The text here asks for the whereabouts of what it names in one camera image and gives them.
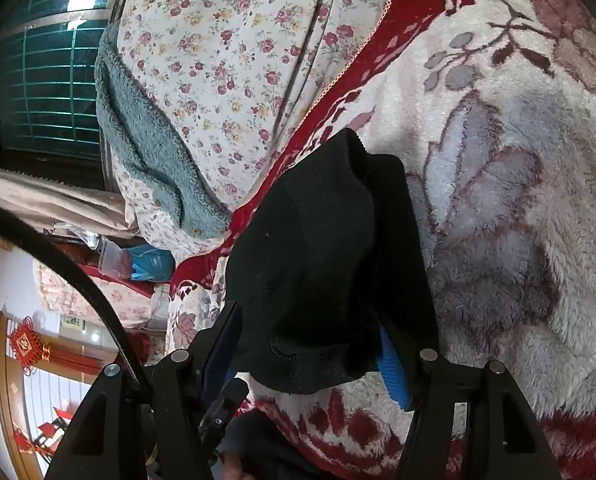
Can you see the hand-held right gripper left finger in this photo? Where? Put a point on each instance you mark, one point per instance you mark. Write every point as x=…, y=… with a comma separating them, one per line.
x=222, y=342

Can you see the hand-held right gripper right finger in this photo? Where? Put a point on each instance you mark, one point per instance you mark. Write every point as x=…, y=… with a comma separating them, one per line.
x=394, y=372

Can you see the black pants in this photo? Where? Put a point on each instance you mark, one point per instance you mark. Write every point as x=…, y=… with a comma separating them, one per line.
x=318, y=260

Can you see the person's dark blue clothing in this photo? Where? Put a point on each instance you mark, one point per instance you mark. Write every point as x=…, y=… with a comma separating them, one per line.
x=273, y=450

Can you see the red and white fleece blanket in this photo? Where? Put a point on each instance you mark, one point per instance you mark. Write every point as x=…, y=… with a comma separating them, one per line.
x=503, y=210

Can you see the teal fleece cloth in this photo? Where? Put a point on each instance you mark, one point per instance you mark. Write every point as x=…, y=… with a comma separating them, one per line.
x=142, y=150

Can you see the beige curtain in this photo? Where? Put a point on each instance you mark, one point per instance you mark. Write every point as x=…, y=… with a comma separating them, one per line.
x=52, y=200

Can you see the floral quilt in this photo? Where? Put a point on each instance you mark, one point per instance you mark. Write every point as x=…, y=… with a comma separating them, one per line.
x=227, y=35

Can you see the window with grid bars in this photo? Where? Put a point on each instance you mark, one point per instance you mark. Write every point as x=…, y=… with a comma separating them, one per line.
x=42, y=85

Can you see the red knot wall ornament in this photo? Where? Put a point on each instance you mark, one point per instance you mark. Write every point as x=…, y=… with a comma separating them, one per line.
x=25, y=342

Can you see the wooden door frame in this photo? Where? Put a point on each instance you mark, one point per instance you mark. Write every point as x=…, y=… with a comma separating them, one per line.
x=5, y=385

